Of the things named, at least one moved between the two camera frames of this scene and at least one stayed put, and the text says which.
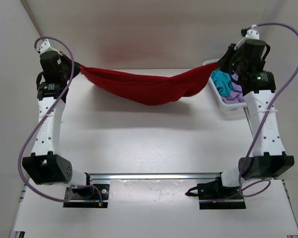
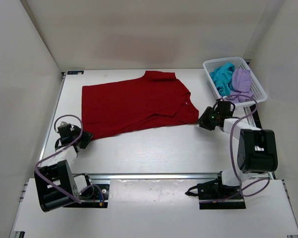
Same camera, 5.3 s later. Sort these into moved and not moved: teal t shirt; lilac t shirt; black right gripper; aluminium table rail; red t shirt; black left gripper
Moved: red t shirt; black left gripper; black right gripper
Not moved: aluminium table rail; teal t shirt; lilac t shirt
